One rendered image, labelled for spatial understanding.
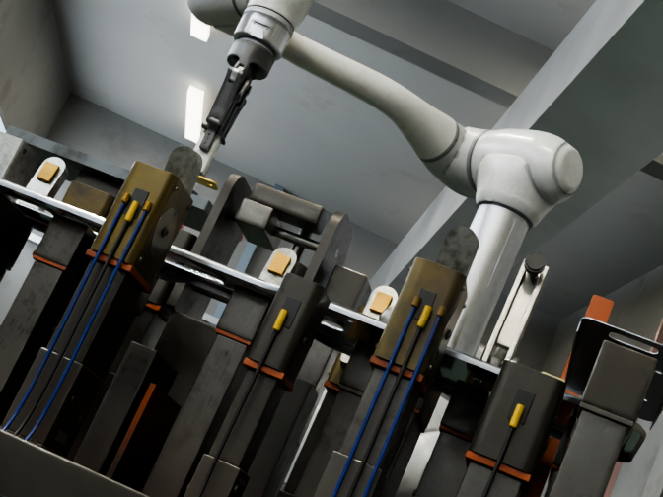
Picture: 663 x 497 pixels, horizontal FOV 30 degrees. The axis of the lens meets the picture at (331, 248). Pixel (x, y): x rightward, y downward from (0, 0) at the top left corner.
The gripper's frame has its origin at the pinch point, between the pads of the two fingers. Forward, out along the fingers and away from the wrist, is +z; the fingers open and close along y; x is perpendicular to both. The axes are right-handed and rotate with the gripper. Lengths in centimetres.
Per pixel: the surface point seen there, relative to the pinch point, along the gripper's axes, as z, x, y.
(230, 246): 15.1, 12.4, 11.4
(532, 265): 5, 54, 30
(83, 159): 9.9, -16.1, 4.4
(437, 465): 37, 51, 44
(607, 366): 29, 59, 85
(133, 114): -268, -268, -873
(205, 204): 9.8, 5.6, 8.0
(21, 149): 15.8, -20.7, 18.5
